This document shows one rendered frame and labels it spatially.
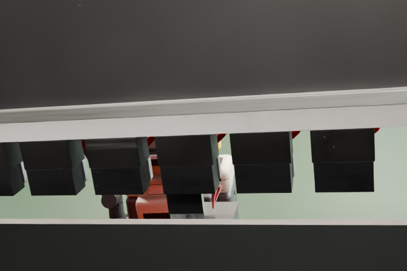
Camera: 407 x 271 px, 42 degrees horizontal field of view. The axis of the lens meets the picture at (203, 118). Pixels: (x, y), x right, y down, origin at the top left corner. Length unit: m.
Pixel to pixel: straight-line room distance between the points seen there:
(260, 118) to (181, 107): 0.26
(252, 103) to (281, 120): 0.23
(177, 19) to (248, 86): 0.20
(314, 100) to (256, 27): 0.19
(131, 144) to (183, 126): 0.16
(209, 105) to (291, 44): 0.21
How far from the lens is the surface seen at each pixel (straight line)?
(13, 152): 1.64
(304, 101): 1.08
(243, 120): 1.32
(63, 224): 0.99
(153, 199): 2.35
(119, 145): 1.43
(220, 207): 1.74
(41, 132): 1.52
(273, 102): 1.08
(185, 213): 1.49
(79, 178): 1.56
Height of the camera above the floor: 1.75
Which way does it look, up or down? 16 degrees down
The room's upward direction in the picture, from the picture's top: 7 degrees counter-clockwise
